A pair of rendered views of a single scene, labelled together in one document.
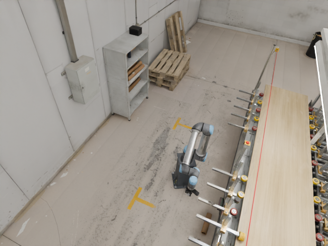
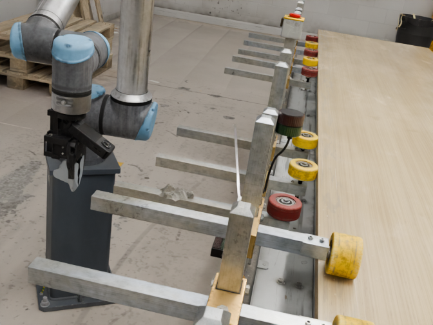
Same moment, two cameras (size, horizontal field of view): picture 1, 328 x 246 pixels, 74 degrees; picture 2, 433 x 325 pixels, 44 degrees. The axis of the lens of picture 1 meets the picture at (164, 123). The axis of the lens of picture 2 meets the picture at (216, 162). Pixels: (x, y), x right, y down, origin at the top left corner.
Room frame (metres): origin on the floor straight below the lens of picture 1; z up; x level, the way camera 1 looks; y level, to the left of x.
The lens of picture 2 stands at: (0.04, -0.44, 1.47)
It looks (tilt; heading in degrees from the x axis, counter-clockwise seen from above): 23 degrees down; 346
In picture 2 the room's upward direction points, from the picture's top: 9 degrees clockwise
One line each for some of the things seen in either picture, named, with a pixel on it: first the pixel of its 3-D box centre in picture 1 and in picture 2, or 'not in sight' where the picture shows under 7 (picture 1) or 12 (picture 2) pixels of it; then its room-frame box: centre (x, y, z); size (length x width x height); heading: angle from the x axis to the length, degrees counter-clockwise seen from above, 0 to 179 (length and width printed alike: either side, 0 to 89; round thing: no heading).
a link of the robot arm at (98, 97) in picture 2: (189, 152); (86, 109); (1.99, -0.40, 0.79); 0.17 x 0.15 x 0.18; 75
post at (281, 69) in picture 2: (233, 186); (267, 145); (1.40, -0.92, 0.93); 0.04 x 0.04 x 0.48; 69
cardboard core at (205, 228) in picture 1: (206, 223); not in sight; (1.28, -0.76, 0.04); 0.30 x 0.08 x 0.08; 159
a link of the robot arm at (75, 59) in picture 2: (192, 181); (73, 65); (1.29, -0.38, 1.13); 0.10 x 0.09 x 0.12; 165
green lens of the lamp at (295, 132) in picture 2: not in sight; (288, 128); (1.15, -0.87, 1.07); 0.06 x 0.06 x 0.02
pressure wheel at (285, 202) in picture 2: (232, 213); (281, 220); (1.10, -0.88, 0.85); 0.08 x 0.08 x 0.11
